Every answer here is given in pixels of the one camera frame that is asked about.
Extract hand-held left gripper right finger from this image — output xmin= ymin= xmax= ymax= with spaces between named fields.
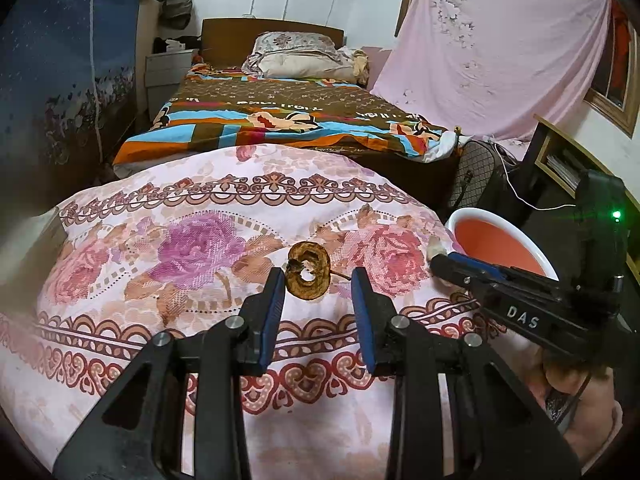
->
xmin=350 ymin=266 xmax=584 ymax=480

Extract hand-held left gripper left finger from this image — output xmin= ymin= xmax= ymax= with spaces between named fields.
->
xmin=52 ymin=266 xmax=287 ymax=480

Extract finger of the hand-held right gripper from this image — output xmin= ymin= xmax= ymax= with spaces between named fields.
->
xmin=430 ymin=252 xmax=502 ymax=307
xmin=447 ymin=251 xmax=517 ymax=281

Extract red basin with white rim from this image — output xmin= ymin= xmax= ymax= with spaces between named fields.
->
xmin=445 ymin=206 xmax=560 ymax=282

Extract browned apple piece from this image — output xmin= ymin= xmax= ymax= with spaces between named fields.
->
xmin=284 ymin=241 xmax=332 ymax=303

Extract person's right forearm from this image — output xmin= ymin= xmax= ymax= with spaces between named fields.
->
xmin=545 ymin=375 xmax=627 ymax=479

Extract person's right hand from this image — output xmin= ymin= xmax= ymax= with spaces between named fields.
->
xmin=542 ymin=352 xmax=602 ymax=402

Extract pink floral quilt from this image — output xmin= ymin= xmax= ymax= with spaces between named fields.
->
xmin=0 ymin=142 xmax=547 ymax=480

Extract checkered bag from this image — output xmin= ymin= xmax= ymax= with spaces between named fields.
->
xmin=447 ymin=137 xmax=507 ymax=212

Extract stack of papers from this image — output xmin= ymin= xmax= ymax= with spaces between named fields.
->
xmin=545 ymin=147 xmax=584 ymax=192

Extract wooden desk with black legs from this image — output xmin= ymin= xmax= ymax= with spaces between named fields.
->
xmin=520 ymin=113 xmax=640 ymax=212

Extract pink hanging sheet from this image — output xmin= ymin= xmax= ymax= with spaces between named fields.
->
xmin=370 ymin=0 xmax=614 ymax=144

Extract bed with colourful blanket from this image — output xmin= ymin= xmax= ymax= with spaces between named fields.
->
xmin=112 ymin=66 xmax=469 ymax=167

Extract red hanging cloth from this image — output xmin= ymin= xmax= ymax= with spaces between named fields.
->
xmin=611 ymin=0 xmax=639 ymax=107

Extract pink cushion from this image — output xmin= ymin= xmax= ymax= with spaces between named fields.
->
xmin=360 ymin=45 xmax=394 ymax=92

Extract beige pillow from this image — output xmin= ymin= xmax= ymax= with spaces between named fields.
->
xmin=241 ymin=51 xmax=371 ymax=85

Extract white nightstand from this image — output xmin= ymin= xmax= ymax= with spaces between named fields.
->
xmin=145 ymin=49 xmax=201 ymax=117

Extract floral pillow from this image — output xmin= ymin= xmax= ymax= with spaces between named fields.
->
xmin=250 ymin=31 xmax=342 ymax=59

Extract brown wooden headboard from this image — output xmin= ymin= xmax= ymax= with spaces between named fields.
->
xmin=200 ymin=17 xmax=346 ymax=69

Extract beige tall cabinet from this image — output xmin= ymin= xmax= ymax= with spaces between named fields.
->
xmin=135 ymin=0 xmax=174 ymax=121

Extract hanging black bags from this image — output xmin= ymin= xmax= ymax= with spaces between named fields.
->
xmin=160 ymin=0 xmax=195 ymax=31

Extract blue dotted wardrobe cover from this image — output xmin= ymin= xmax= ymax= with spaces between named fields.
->
xmin=0 ymin=0 xmax=147 ymax=197

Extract white cable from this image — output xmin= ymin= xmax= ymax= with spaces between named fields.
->
xmin=490 ymin=137 xmax=582 ymax=212

